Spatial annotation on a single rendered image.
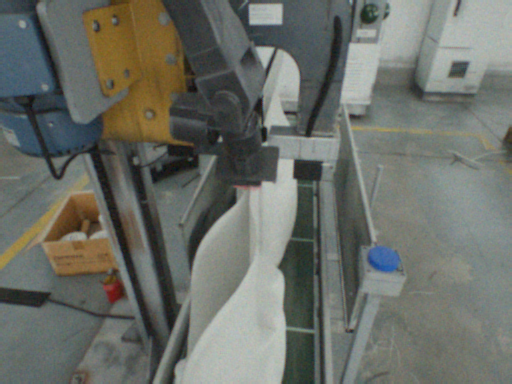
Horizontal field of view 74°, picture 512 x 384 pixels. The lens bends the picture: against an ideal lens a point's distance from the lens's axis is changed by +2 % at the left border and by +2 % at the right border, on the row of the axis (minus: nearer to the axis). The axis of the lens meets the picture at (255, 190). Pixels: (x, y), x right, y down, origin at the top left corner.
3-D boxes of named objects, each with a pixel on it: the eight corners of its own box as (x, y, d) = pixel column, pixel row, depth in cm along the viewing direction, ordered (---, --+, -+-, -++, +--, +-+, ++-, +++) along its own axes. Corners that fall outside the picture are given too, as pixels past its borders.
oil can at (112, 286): (115, 314, 156) (101, 280, 142) (99, 312, 156) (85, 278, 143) (129, 287, 168) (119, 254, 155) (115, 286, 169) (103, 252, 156)
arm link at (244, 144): (251, 138, 43) (263, 103, 45) (202, 129, 44) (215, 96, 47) (256, 165, 49) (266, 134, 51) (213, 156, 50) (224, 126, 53)
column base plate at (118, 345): (172, 409, 123) (163, 380, 111) (65, 392, 128) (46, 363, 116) (207, 296, 164) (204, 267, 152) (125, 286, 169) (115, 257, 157)
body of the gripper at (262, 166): (222, 149, 59) (213, 123, 52) (280, 152, 57) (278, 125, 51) (216, 181, 56) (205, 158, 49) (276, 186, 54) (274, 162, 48)
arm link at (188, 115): (237, 97, 37) (258, 59, 43) (145, 83, 40) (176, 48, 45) (243, 171, 47) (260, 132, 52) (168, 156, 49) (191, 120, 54)
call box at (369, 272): (400, 297, 69) (407, 277, 66) (360, 292, 70) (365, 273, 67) (392, 268, 76) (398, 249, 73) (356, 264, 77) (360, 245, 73)
